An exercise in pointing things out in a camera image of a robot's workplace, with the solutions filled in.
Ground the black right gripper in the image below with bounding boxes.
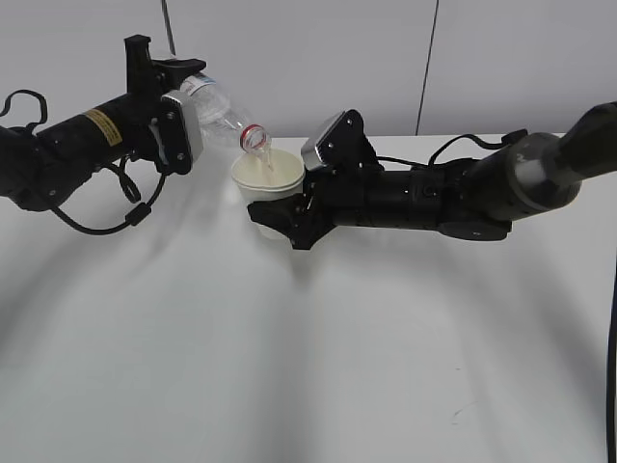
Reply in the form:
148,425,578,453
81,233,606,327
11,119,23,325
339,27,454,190
247,166,381,250

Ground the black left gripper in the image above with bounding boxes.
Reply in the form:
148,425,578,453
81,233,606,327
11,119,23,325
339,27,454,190
123,35,206,164

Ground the white paper cup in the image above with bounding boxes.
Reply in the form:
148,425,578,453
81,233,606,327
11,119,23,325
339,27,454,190
230,148,307,241

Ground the clear red-label water bottle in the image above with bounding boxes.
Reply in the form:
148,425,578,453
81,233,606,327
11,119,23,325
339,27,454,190
180,72,272,160

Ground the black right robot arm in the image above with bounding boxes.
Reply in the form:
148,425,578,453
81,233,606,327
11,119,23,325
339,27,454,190
248,102,616,250

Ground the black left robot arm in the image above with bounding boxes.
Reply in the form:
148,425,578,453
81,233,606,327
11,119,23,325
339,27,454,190
1,35,206,211

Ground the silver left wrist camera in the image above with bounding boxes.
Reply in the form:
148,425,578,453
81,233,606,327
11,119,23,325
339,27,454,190
149,90,203,176

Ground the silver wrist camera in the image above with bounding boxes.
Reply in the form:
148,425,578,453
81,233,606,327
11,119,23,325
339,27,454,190
149,90,203,176
301,109,378,172

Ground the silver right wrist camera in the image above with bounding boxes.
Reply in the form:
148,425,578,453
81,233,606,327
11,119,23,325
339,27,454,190
301,109,378,172

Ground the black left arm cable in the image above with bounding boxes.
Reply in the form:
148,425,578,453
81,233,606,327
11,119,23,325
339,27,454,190
0,89,170,236

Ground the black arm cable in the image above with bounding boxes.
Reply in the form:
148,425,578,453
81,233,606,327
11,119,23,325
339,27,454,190
0,89,170,236
378,133,529,170

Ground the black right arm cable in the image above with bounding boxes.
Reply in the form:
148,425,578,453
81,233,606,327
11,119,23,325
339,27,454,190
378,133,529,170

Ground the black hanging cable right edge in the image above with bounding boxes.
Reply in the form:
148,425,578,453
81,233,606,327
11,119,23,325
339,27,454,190
601,255,617,463

